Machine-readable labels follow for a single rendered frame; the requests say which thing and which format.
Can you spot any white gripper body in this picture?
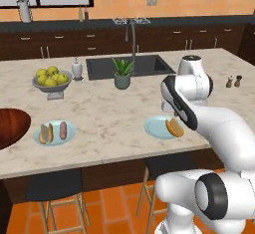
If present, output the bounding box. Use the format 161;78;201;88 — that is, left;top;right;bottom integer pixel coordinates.
160;99;177;117

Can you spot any hot dog bun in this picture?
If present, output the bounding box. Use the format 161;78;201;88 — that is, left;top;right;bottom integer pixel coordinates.
164;117;185;138
39;122;55;145

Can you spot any light blue plate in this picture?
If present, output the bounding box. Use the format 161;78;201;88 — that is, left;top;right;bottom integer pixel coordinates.
142;115;184;140
33;119;77;147

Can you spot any reddish brown sausage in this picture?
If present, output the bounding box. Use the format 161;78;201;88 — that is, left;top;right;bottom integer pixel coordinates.
59;120;68;141

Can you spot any grey fruit bowl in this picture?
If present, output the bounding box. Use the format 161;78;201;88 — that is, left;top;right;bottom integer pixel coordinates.
31;70;74;101

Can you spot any dark wooden bowl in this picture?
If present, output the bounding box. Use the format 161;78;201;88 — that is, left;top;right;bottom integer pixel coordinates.
0;108;32;151

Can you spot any dark sink basin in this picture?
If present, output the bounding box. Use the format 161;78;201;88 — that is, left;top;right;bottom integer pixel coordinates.
85;54;177;82

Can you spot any green plant in grey pot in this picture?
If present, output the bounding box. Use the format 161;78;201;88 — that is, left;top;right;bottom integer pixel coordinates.
111;57;135;91

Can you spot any black seat wooden stool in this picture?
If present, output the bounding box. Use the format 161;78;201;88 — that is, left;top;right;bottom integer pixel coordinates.
135;152;200;234
25;168;92;234

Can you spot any grey sink tap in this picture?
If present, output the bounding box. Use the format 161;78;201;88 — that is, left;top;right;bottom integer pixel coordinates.
124;22;137;67

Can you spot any brown pepper shaker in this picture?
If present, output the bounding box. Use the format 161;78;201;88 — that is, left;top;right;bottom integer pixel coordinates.
233;75;243;88

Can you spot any dark wood island cabinet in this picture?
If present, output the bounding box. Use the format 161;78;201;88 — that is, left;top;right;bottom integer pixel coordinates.
0;149;227;234

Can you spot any hob with metal grates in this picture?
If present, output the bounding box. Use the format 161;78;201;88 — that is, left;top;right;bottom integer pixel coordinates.
112;17;151;26

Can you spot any white soap dispenser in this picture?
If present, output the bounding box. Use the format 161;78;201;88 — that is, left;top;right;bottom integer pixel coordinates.
71;57;84;82

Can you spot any dark wood cupboard run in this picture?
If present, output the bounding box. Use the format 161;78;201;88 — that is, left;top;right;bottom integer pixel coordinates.
0;18;255;67

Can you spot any yellow-green apple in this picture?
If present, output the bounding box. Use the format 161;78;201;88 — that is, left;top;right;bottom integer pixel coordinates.
36;75;49;87
46;66;60;77
55;73;70;86
44;78;58;88
35;68;49;78

